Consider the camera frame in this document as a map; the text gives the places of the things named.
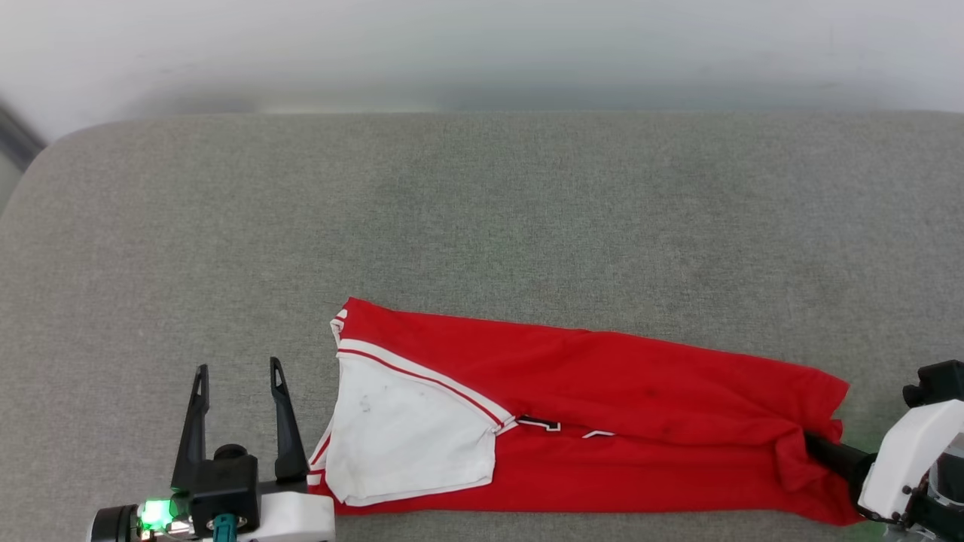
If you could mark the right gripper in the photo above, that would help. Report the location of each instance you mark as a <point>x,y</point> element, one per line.
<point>938,523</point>

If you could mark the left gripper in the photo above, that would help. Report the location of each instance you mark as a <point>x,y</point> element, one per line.
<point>120,523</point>

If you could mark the red and white jersey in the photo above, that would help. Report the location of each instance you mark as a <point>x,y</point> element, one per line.
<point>640,391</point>

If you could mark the grey fabric sofa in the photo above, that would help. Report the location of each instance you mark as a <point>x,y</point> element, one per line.
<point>482,211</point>

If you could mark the right wrist camera white housing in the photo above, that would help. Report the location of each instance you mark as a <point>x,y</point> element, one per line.
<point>907,452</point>

